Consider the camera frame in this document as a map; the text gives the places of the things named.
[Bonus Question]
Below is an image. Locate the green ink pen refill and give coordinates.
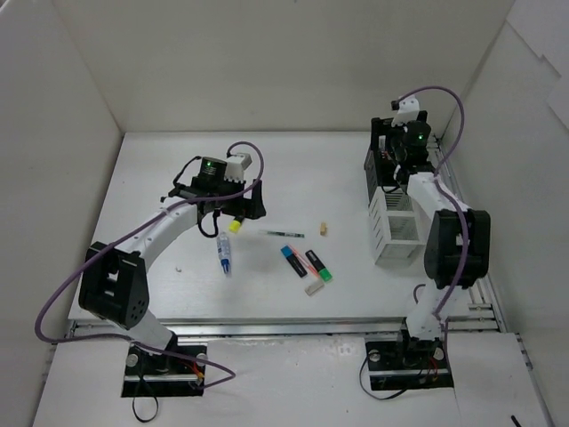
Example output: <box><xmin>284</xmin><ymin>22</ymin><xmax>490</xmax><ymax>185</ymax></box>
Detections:
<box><xmin>258</xmin><ymin>230</ymin><xmax>306</xmax><ymax>238</ymax></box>

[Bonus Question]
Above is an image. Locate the pink thin highlighter pen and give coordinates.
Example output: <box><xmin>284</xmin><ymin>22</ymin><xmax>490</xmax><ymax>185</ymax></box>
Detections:
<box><xmin>379</xmin><ymin>135</ymin><xmax>389</xmax><ymax>159</ymax></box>

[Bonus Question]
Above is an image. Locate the orange thin pen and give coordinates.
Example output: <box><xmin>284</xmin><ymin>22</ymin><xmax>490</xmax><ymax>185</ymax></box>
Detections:
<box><xmin>288</xmin><ymin>245</ymin><xmax>319</xmax><ymax>278</ymax></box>

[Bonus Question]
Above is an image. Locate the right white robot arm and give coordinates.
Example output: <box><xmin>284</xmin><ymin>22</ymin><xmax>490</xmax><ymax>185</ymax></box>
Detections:
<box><xmin>376</xmin><ymin>101</ymin><xmax>491</xmax><ymax>367</ymax></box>

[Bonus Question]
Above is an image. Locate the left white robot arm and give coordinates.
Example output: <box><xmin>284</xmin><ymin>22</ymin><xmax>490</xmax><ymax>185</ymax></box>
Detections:
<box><xmin>78</xmin><ymin>153</ymin><xmax>266</xmax><ymax>374</ymax></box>

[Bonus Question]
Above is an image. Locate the yellow highlighter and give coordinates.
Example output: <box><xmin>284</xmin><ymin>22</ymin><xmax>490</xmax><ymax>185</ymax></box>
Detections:
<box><xmin>228</xmin><ymin>216</ymin><xmax>244</xmax><ymax>234</ymax></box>

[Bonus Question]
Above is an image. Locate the black slotted pen holder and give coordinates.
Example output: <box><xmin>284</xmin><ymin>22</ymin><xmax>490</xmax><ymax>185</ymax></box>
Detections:
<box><xmin>364</xmin><ymin>117</ymin><xmax>402</xmax><ymax>205</ymax></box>

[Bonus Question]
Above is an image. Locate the blue highlighter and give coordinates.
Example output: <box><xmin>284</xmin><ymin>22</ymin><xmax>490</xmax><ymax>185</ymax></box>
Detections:
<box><xmin>280</xmin><ymin>246</ymin><xmax>308</xmax><ymax>278</ymax></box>

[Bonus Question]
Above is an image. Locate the white slotted pen holder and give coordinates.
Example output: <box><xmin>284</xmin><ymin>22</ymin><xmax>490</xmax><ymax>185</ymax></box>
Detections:
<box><xmin>368</xmin><ymin>188</ymin><xmax>427</xmax><ymax>268</ymax></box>

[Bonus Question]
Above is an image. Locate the green highlighter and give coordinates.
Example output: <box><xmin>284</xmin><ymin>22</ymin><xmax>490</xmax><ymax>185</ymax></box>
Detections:
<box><xmin>305</xmin><ymin>250</ymin><xmax>333</xmax><ymax>283</ymax></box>

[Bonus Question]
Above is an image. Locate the grey white eraser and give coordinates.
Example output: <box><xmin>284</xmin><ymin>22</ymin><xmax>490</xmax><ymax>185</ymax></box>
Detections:
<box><xmin>304</xmin><ymin>279</ymin><xmax>325</xmax><ymax>296</ymax></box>

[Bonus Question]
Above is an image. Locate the black pen on floor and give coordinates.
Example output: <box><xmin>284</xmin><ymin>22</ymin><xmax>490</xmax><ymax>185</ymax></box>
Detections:
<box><xmin>510</xmin><ymin>415</ymin><xmax>523</xmax><ymax>427</ymax></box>

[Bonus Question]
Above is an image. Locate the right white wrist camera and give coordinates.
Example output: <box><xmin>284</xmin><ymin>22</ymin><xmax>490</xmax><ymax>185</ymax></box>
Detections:
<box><xmin>391</xmin><ymin>94</ymin><xmax>421</xmax><ymax>127</ymax></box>

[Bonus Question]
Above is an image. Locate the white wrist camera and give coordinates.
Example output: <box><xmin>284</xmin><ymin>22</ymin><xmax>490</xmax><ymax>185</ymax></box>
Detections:
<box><xmin>391</xmin><ymin>94</ymin><xmax>421</xmax><ymax>127</ymax></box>
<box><xmin>224</xmin><ymin>153</ymin><xmax>252</xmax><ymax>182</ymax></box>

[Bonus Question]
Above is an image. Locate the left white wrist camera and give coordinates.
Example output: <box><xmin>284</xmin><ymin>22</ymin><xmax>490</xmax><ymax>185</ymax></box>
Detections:
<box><xmin>224</xmin><ymin>153</ymin><xmax>252</xmax><ymax>182</ymax></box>

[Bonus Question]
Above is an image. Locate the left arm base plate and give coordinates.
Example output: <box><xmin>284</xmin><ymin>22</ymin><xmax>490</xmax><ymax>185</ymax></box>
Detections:
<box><xmin>121</xmin><ymin>345</ymin><xmax>205</xmax><ymax>398</ymax></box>

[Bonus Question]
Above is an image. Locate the aluminium right rail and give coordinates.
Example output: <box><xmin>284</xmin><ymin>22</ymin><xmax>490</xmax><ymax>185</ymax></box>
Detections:
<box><xmin>420</xmin><ymin>132</ymin><xmax>508</xmax><ymax>333</ymax></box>

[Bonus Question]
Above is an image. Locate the aluminium rail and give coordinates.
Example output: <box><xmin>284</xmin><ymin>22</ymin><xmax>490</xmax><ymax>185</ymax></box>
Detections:
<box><xmin>70</xmin><ymin>310</ymin><xmax>501</xmax><ymax>339</ymax></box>
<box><xmin>420</xmin><ymin>132</ymin><xmax>508</xmax><ymax>333</ymax></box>

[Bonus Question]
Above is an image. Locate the aluminium front rail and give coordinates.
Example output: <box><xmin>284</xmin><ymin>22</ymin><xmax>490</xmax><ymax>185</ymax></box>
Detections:
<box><xmin>70</xmin><ymin>310</ymin><xmax>501</xmax><ymax>339</ymax></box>

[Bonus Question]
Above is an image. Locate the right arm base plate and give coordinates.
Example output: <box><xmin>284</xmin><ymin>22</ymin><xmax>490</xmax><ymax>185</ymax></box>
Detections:
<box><xmin>362</xmin><ymin>340</ymin><xmax>454</xmax><ymax>396</ymax></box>

